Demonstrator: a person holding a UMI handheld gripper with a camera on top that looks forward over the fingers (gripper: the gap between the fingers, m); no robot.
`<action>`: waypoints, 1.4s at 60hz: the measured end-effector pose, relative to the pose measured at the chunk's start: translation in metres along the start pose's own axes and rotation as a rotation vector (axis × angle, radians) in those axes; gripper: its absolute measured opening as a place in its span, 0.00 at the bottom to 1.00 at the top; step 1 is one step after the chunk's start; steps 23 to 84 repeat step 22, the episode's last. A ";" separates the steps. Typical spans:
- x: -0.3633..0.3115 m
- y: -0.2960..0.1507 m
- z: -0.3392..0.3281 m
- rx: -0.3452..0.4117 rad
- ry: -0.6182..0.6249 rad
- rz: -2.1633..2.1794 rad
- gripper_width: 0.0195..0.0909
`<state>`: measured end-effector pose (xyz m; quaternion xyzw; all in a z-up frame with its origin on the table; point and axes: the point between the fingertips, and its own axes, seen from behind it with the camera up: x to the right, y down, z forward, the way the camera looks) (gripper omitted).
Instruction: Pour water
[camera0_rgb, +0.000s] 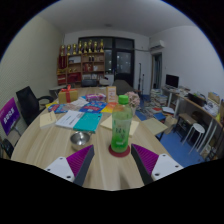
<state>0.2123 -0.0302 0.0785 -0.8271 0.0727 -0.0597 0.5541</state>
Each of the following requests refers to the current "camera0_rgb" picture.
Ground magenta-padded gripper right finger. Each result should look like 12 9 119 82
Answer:
130 143 184 186

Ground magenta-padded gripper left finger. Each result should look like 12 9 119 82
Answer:
44 144 96 187

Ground green tea drink bottle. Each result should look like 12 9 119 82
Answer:
110 94 134 154

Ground small steel cup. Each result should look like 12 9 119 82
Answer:
69 131 92 152

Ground light wooden side table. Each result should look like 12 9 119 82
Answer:
142 117 169 141

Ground white printed booklet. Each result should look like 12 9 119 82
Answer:
54 109 85 130

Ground beige notebook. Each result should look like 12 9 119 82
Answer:
39 110 58 130

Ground flat round red coaster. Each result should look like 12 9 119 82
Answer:
108 143 132 158

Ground teal book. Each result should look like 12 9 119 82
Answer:
72 112 104 134

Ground white round stool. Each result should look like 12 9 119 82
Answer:
182 122 206 154

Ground brown wooden stool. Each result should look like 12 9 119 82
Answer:
176 113 198 134

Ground blue red patterned book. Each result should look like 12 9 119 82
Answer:
47 103 73 114

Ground black bag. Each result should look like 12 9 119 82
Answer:
0 138 15 159

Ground stack of books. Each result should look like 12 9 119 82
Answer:
149 88 168 108

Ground yellow gift box red ribbon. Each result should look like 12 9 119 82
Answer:
58 84 79 104

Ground black office chair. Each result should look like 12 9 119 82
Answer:
15 85 54 127

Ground pink flowers in white pot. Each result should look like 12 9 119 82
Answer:
124 91 141 116

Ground orange yellow book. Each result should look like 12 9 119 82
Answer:
100 101 118 114

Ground cluttered wooden side desk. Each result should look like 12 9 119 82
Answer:
162 85 224 158

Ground purple sign board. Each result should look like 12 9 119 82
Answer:
0 97 21 136

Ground pink patterned packet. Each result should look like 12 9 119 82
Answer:
82 93 107 102

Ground small white round table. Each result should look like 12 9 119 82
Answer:
49 84 68 98

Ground black computer monitor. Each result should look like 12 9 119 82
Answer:
165 73 180 89

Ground small orange standing box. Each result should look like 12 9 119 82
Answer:
105 85 118 104

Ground grey office chair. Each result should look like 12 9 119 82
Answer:
113 79 136 97

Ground wooden shelf unit with trophies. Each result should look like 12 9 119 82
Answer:
56 39 106 87

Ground black framed glass door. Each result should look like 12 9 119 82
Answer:
78 36 136 88

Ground white wall air conditioner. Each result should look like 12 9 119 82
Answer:
148 39 166 53

